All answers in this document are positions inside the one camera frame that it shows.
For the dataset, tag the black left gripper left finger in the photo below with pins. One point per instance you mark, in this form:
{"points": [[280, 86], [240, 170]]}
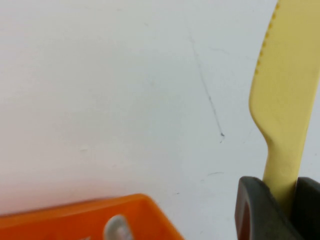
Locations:
{"points": [[265, 215]]}

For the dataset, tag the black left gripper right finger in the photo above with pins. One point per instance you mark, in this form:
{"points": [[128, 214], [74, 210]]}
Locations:
{"points": [[310, 207]]}

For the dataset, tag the pale yellow plastic knife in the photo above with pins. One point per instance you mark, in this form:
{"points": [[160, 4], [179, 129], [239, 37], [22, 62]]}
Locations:
{"points": [[282, 100]]}

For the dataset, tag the orange plastic cutlery crate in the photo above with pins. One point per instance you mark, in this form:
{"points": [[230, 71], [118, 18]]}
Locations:
{"points": [[75, 222]]}

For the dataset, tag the white plastic knife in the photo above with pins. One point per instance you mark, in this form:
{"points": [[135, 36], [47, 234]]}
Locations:
{"points": [[116, 228]]}

